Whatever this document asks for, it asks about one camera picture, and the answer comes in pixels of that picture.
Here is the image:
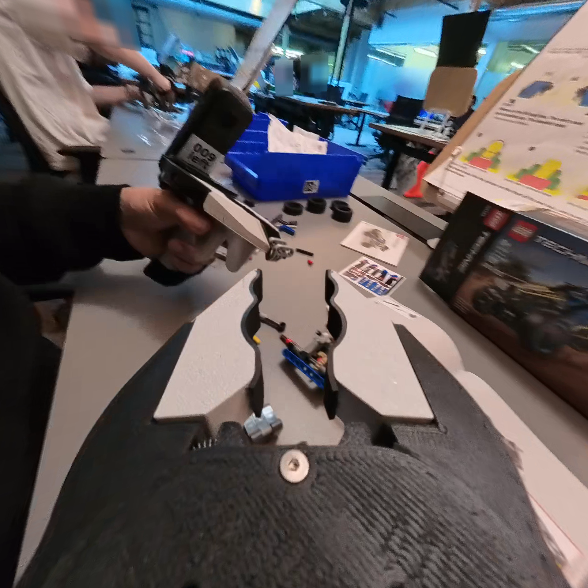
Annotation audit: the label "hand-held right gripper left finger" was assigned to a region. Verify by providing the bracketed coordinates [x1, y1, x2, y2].
[153, 269, 266, 421]

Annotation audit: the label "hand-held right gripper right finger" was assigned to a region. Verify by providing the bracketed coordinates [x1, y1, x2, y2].
[323, 270, 435, 422]

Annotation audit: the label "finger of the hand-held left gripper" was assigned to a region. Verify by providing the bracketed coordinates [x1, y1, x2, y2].
[224, 229, 269, 273]
[202, 186, 283, 253]

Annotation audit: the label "small black grey lego piece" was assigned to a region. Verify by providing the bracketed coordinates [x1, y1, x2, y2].
[266, 236, 295, 262]

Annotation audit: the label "partly built lego chassis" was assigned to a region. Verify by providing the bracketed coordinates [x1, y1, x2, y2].
[280, 331, 335, 391]

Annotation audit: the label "light grey lego connector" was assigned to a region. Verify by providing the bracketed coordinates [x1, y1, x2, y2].
[243, 405, 283, 443]

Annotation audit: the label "person's left forearm black sleeve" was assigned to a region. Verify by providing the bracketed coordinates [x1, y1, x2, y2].
[0, 177, 141, 288]

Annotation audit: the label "black lego set box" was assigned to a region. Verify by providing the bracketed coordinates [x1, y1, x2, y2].
[419, 190, 588, 419]

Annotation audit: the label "person's left hand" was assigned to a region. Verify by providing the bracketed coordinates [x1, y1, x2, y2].
[119, 185, 217, 275]

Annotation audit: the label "large blue plastic bin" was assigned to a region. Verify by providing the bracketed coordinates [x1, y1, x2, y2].
[225, 112, 366, 203]

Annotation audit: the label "white papers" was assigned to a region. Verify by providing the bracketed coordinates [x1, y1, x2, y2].
[266, 115, 329, 154]

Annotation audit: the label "colourful sticker sheet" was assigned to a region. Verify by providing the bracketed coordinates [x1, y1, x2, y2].
[339, 256, 406, 298]

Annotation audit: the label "background work table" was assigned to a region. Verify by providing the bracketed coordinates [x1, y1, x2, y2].
[370, 122, 455, 189]
[276, 94, 391, 138]

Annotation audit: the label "closed instruction booklet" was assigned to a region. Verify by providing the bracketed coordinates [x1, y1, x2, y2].
[340, 220, 409, 267]

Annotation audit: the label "orange red object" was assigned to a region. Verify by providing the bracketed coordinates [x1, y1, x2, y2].
[404, 161, 429, 199]

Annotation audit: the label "open instruction booklet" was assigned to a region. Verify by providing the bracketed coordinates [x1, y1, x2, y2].
[374, 296, 588, 579]

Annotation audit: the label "brown cardboard sign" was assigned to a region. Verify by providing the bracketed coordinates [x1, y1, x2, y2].
[424, 66, 478, 111]

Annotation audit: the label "black upright panel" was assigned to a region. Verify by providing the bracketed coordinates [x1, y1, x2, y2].
[436, 10, 491, 70]

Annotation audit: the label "white printed instruction poster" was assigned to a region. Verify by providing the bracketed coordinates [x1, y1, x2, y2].
[423, 0, 588, 221]

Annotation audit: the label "white stand post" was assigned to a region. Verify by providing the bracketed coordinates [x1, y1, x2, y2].
[230, 0, 299, 92]

